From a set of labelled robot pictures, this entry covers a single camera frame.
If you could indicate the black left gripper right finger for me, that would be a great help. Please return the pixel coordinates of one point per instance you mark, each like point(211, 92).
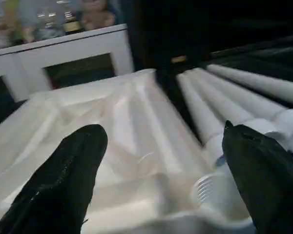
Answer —
point(271, 190)

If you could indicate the white glass-door cabinet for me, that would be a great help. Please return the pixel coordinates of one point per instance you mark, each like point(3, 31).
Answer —
point(63, 51)

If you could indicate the white plastic table top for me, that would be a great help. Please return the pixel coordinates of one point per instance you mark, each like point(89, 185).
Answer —
point(136, 122)

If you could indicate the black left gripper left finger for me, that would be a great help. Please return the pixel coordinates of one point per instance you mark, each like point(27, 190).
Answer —
point(58, 190)

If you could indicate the dark bottle gold label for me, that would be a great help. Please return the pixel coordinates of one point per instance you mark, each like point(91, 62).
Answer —
point(73, 24)

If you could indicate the small tan label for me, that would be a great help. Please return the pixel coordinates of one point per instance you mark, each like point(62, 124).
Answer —
point(178, 59)

